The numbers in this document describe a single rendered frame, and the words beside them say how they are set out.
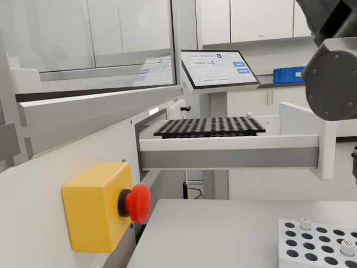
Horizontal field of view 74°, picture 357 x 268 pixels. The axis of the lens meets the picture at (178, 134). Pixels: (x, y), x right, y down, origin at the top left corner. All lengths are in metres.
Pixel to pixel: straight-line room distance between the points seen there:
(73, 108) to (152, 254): 0.23
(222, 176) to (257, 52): 2.95
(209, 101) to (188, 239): 1.20
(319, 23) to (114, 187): 0.30
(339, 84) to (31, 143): 0.25
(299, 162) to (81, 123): 0.36
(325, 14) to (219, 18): 3.61
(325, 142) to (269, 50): 3.93
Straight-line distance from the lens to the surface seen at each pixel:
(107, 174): 0.25
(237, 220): 0.44
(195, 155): 0.44
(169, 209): 0.48
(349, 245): 0.35
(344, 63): 0.23
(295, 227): 0.37
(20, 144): 0.22
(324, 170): 0.47
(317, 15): 0.36
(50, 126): 0.25
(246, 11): 4.00
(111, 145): 0.35
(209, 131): 0.47
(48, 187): 0.24
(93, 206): 0.24
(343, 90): 0.23
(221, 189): 1.72
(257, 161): 0.45
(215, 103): 1.54
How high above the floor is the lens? 1.00
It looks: 12 degrees down
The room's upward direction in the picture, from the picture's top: 4 degrees counter-clockwise
